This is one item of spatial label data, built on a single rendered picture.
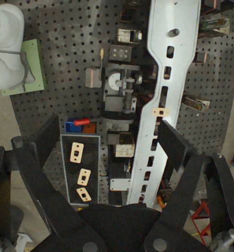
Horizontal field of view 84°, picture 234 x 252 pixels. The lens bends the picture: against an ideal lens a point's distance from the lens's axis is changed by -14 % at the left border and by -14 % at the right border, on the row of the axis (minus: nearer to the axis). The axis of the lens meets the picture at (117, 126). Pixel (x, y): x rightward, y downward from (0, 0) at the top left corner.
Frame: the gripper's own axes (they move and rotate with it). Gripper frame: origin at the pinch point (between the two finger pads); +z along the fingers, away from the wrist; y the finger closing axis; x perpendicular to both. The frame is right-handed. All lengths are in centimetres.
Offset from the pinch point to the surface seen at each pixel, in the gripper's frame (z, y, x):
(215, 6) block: 48, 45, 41
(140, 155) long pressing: 46, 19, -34
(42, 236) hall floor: 146, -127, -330
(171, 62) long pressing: 46, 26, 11
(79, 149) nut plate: 29.8, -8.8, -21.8
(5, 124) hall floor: 146, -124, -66
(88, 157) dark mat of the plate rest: 30.1, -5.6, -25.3
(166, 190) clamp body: 51, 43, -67
